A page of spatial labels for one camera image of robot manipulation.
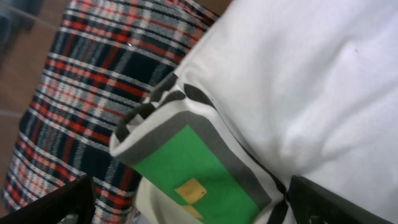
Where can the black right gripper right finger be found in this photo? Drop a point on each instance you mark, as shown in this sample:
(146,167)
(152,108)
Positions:
(311,203)

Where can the red navy plaid shirt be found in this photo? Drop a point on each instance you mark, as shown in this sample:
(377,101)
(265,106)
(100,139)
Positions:
(106,57)

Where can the white pixel print t-shirt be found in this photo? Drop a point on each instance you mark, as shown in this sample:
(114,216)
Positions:
(274,89)

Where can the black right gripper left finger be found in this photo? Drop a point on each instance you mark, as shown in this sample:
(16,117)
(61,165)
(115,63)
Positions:
(72,203)

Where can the clear plastic storage container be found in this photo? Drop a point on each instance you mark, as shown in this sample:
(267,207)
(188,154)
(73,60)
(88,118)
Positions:
(27,31)

